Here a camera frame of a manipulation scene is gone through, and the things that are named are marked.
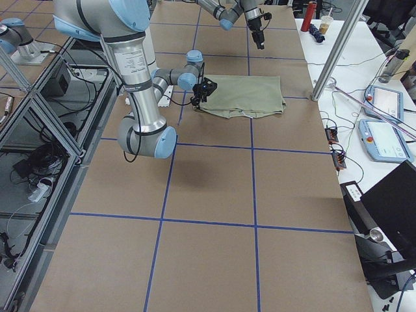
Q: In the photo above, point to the orange terminal block far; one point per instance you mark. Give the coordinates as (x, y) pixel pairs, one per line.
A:
(331, 135)

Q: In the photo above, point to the aluminium side frame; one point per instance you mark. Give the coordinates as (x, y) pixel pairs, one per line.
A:
(46, 146)

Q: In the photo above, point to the iced coffee cup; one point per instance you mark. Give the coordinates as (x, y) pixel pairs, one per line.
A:
(325, 22)

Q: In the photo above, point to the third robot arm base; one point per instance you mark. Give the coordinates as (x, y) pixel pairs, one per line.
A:
(17, 42)

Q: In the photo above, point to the clear water bottle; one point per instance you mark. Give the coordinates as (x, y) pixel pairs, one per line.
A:
(393, 65)

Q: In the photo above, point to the olive green long-sleeve shirt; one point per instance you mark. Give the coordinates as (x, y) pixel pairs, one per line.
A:
(244, 96)

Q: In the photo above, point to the dark brown control box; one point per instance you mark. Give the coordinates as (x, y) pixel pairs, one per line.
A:
(58, 83)

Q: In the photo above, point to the red cylinder bottle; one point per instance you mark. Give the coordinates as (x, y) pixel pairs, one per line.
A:
(311, 7)

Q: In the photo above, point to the teach pendant tablet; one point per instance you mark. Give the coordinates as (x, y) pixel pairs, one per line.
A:
(383, 142)
(390, 101)

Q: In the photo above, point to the near teach pendant tablet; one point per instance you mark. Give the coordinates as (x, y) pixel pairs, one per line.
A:
(383, 142)

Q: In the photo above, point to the reacher grabber tool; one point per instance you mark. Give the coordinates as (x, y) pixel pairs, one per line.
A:
(394, 122)

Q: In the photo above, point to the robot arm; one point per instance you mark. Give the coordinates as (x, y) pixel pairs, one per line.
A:
(121, 26)
(227, 17)

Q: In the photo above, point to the far teach pendant tablet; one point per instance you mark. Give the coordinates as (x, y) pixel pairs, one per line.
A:
(390, 101)

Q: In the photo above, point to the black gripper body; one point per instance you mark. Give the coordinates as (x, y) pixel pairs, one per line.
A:
(198, 92)
(255, 25)

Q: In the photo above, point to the aluminium frame post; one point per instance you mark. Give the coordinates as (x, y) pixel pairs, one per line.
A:
(338, 47)

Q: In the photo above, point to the orange terminal block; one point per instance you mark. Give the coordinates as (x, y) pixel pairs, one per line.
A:
(331, 135)
(338, 156)

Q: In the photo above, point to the orange terminal block near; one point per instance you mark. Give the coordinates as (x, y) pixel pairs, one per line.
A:
(338, 156)

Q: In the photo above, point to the folded dark blue umbrella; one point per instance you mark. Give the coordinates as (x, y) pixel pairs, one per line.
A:
(316, 34)

